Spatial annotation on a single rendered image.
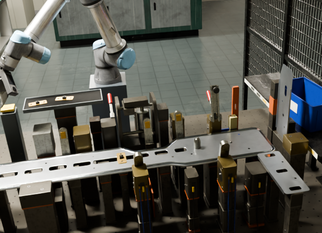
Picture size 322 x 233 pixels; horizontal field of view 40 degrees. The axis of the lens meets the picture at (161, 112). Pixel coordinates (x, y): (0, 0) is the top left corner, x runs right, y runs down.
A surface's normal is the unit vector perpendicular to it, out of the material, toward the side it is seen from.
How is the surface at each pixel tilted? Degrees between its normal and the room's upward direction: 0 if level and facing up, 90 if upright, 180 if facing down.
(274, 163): 0
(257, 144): 0
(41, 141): 90
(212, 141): 0
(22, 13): 90
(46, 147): 90
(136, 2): 90
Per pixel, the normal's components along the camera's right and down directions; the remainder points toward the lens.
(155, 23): 0.11, 0.44
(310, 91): -0.95, 0.18
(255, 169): -0.05, -0.89
